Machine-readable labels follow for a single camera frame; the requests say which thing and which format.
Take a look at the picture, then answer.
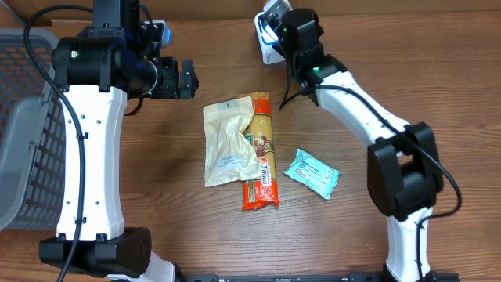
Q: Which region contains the grey plastic basket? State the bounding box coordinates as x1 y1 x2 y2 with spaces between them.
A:
1 28 65 230

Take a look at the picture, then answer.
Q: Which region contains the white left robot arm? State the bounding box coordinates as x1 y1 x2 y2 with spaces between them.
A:
39 0 199 281

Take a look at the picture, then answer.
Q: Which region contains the orange spaghetti packet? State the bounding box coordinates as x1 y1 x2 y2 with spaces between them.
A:
237 92 279 211

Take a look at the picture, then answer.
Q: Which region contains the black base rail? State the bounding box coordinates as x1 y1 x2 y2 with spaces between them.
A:
178 271 461 282

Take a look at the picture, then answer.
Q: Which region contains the clear pouch of brown powder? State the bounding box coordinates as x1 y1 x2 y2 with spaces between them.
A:
203 97 259 187

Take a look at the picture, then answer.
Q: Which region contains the teal wet wipes packet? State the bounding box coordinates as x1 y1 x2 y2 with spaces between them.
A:
283 149 341 200

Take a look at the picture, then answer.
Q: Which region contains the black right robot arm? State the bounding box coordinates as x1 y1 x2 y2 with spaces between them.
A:
275 8 444 281

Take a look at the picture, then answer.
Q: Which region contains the white barcode scanner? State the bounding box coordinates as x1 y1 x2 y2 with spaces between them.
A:
254 12 285 65

